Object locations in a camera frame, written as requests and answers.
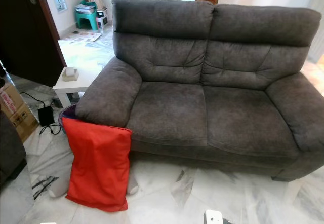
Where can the stack of papers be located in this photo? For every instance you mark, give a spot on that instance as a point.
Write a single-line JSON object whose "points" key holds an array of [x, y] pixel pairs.
{"points": [[86, 7]]}

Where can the grey two-seat fabric sofa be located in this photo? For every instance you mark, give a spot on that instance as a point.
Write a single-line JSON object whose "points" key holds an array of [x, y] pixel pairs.
{"points": [[207, 112]]}

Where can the dark grey long sofa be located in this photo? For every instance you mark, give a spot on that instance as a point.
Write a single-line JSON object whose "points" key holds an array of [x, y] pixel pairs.
{"points": [[11, 148]]}

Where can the dark brown wooden door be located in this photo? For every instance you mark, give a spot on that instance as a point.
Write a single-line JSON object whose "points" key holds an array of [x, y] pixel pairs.
{"points": [[25, 36]]}

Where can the printed paper floor mat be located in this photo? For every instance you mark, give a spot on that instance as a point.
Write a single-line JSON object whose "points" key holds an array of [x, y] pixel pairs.
{"points": [[82, 36]]}

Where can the white side table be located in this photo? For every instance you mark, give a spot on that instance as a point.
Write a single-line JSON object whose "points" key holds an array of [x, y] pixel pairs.
{"points": [[77, 86]]}

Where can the purple basket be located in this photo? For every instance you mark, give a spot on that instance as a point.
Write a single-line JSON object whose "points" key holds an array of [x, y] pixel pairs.
{"points": [[67, 111]]}

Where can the small brown carton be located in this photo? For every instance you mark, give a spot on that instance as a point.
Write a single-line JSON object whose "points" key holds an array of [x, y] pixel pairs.
{"points": [[94, 0]]}

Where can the green plastic stool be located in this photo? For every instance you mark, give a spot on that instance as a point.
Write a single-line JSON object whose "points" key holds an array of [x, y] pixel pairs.
{"points": [[86, 20]]}

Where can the printed cardboard box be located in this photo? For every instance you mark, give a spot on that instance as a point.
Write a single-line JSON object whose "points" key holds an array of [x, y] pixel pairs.
{"points": [[17, 112]]}

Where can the black power adapter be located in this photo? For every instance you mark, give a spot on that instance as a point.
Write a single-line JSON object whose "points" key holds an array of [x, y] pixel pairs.
{"points": [[45, 115]]}

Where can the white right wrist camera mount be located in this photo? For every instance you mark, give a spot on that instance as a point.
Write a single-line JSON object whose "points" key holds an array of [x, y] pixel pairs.
{"points": [[213, 217]]}

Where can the white and black box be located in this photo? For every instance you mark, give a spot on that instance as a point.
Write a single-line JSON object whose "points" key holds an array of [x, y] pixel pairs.
{"points": [[102, 18]]}

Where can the red pillow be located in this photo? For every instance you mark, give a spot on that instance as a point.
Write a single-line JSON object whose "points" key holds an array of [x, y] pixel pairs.
{"points": [[98, 168]]}

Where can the beige tissue box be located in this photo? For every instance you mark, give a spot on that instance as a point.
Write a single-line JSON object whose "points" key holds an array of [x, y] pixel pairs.
{"points": [[70, 74]]}

